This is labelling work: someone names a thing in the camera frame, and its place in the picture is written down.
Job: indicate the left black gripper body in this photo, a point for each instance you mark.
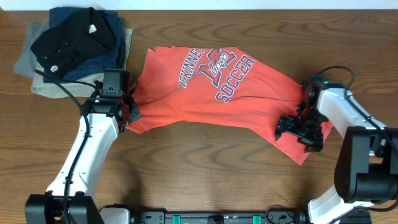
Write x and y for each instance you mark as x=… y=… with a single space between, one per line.
x=134 y=111

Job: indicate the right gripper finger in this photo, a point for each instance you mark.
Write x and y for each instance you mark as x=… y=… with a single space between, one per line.
x=286 y=124
x=311 y=145

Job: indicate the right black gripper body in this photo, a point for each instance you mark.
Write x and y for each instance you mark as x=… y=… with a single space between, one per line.
x=308 y=125

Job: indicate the red soccer t-shirt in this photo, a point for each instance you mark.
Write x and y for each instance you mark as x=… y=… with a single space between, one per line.
x=223 y=86

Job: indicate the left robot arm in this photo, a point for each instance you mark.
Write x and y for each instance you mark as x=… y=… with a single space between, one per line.
x=69 y=198

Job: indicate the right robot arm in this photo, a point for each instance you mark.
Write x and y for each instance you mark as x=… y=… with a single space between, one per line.
x=365 y=177

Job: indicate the khaki folded garment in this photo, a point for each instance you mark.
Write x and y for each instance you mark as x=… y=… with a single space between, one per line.
x=50 y=90

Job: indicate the navy folded shirt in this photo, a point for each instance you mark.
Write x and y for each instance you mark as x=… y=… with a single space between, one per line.
x=112 y=59

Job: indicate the black folded polo shirt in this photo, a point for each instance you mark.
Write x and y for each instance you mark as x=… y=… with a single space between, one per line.
x=82 y=36

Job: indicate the grey folded garment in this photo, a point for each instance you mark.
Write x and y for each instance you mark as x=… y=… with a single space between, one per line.
x=27 y=62

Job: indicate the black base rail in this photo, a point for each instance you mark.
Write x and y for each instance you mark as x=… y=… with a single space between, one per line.
x=217 y=218

